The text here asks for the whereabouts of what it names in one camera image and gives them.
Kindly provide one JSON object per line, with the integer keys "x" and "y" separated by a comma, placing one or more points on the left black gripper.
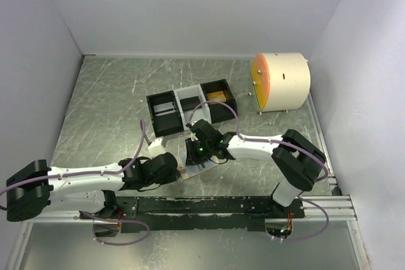
{"x": 171, "y": 176}

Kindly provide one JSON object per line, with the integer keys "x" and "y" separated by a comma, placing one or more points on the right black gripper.
{"x": 192, "y": 158}

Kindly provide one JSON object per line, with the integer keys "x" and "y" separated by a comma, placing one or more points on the tan leather card holder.
{"x": 188, "y": 171}

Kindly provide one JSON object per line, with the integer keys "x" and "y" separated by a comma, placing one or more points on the three-compartment black white tray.
{"x": 177, "y": 122}

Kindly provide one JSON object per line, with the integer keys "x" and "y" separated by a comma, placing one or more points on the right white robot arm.
{"x": 301, "y": 163}

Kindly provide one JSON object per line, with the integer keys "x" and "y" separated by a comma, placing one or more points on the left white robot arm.
{"x": 39, "y": 188}

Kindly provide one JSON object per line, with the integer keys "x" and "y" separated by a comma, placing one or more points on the black card in tray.
{"x": 188, "y": 104}

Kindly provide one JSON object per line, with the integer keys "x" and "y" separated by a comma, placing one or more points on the silver card in tray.
{"x": 163, "y": 109}

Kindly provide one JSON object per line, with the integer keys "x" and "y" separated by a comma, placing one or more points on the gold card in tray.
{"x": 217, "y": 96}

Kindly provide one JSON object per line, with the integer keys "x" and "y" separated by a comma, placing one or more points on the cream drum with orange face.
{"x": 280, "y": 81}

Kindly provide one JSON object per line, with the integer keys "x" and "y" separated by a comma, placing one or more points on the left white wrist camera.
{"x": 156, "y": 147}

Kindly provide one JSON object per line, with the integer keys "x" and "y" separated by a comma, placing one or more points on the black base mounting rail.
{"x": 203, "y": 213}

